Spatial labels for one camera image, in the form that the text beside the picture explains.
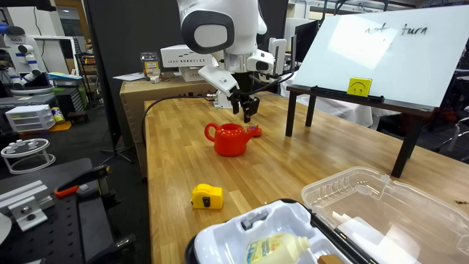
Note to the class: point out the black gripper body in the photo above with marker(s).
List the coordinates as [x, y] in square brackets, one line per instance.
[246, 88]

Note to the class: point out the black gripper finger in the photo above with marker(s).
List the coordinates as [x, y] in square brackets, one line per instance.
[249, 109]
[235, 105]

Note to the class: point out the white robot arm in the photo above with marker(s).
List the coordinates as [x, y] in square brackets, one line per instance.
[227, 31]

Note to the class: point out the orange toy teapot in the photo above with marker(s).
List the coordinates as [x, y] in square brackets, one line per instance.
[230, 140]

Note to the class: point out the yellow toy car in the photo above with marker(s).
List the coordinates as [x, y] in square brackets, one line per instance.
[207, 195]

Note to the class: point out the toy case with clear lid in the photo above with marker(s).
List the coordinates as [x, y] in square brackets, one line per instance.
[358, 215]

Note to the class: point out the brown toy cracker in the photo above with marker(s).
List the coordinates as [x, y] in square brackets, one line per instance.
[328, 260]

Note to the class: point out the white device box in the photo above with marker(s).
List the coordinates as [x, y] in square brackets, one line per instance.
[182, 56]

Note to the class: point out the yellow smiley sticky note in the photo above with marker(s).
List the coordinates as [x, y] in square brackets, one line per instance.
[359, 87]

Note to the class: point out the whiteboard on black easel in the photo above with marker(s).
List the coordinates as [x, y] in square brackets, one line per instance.
[411, 58]

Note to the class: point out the white drawer organiser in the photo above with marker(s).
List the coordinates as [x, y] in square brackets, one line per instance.
[29, 118]

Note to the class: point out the microscope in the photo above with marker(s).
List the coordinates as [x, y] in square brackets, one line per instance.
[22, 59]

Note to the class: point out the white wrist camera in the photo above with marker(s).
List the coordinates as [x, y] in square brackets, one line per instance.
[220, 80]

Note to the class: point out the orange handled clamp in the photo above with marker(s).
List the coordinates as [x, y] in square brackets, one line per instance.
[69, 188]

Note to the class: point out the white wire spool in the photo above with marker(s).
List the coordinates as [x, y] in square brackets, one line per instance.
[27, 150]

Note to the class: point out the aluminium bracket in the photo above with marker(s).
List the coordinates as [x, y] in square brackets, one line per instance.
[27, 204]

